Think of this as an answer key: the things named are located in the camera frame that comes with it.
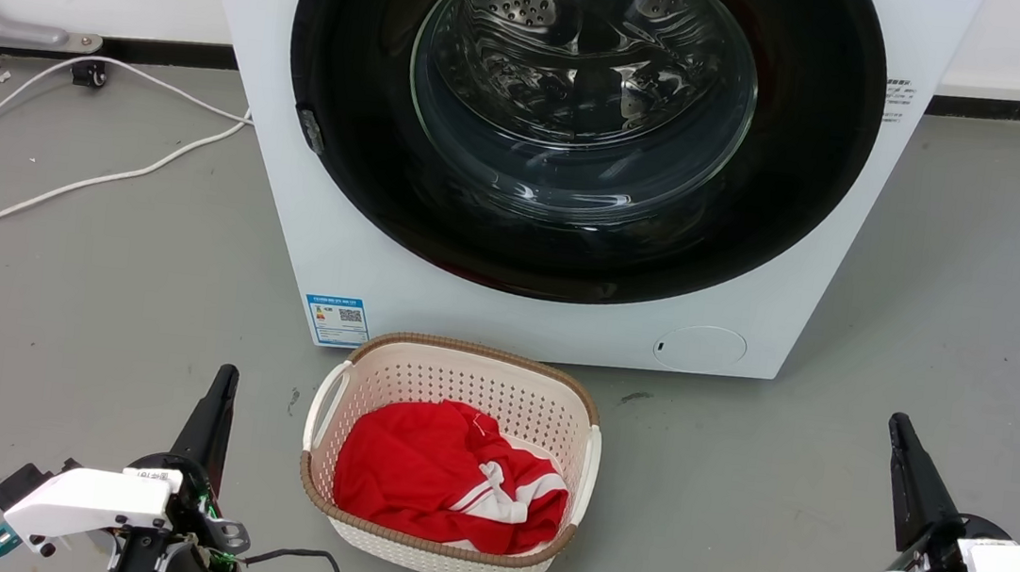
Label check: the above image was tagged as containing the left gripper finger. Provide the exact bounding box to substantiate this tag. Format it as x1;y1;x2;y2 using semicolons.
166;359;233;480
204;364;240;496

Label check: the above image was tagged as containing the white floor power cable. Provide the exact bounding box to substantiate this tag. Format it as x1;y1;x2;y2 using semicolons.
0;86;255;285

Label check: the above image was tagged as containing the blue energy label sticker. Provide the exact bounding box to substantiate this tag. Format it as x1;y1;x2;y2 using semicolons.
302;293;374;351

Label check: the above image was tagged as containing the white front-load washing machine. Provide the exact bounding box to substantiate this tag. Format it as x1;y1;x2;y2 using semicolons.
156;0;984;412

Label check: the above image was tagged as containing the black round washer door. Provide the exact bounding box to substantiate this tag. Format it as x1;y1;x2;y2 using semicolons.
266;0;897;335

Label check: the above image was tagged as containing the cream perforated laundry basket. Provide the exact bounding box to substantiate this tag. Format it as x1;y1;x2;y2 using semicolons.
288;322;612;572

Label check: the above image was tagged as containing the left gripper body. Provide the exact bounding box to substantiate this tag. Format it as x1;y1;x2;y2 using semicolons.
107;448;259;572

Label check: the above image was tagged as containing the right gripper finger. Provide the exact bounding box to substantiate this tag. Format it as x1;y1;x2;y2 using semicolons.
890;413;973;538
876;411;945;556

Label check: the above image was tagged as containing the round white filter cover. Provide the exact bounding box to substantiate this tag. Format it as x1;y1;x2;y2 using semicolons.
650;319;749;379

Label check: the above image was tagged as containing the red and white garment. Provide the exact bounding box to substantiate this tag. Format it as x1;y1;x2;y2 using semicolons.
327;389;578;562

